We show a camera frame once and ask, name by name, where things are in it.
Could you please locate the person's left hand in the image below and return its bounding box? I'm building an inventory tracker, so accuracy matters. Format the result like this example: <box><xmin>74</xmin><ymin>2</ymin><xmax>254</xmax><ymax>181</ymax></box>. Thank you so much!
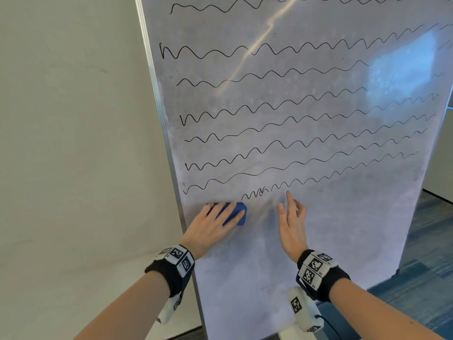
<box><xmin>180</xmin><ymin>201</ymin><xmax>247</xmax><ymax>261</ymax></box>

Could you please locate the person's right hand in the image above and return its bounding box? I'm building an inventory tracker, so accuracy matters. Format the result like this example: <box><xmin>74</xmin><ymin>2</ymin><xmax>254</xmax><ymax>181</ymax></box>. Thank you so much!
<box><xmin>277</xmin><ymin>190</ymin><xmax>310</xmax><ymax>264</ymax></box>

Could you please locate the blue whiteboard eraser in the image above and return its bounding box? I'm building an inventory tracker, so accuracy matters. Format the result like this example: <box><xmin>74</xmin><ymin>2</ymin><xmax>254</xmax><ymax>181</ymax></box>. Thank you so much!
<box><xmin>207</xmin><ymin>202</ymin><xmax>248</xmax><ymax>227</ymax></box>

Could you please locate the white whiteboard with wavy lines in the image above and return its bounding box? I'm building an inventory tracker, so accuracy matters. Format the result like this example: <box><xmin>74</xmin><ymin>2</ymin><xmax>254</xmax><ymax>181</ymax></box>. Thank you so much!
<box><xmin>134</xmin><ymin>0</ymin><xmax>453</xmax><ymax>340</ymax></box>

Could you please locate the person's right forearm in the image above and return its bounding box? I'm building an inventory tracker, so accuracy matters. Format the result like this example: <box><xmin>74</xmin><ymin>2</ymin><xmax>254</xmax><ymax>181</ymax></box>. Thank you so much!
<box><xmin>329</xmin><ymin>279</ymin><xmax>445</xmax><ymax>340</ymax></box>

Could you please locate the person's left forearm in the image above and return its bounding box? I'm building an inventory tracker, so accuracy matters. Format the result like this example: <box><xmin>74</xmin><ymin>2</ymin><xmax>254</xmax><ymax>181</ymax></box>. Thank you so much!
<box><xmin>74</xmin><ymin>271</ymin><xmax>171</xmax><ymax>340</ymax></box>

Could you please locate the black wristband with marker tags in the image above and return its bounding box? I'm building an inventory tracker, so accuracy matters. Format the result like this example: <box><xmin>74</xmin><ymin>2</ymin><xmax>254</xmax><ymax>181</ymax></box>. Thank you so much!
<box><xmin>145</xmin><ymin>244</ymin><xmax>196</xmax><ymax>298</ymax></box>
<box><xmin>296</xmin><ymin>249</ymin><xmax>352</xmax><ymax>303</ymax></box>

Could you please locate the white wrist camera unit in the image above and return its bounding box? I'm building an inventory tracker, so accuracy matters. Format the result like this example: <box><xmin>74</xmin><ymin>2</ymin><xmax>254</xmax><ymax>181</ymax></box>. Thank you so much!
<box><xmin>157</xmin><ymin>289</ymin><xmax>185</xmax><ymax>325</ymax></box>
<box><xmin>287</xmin><ymin>286</ymin><xmax>325</xmax><ymax>334</ymax></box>

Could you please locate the black cable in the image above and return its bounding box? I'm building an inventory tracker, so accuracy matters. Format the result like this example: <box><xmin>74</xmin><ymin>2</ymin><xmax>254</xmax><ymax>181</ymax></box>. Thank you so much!
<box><xmin>315</xmin><ymin>314</ymin><xmax>341</xmax><ymax>340</ymax></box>

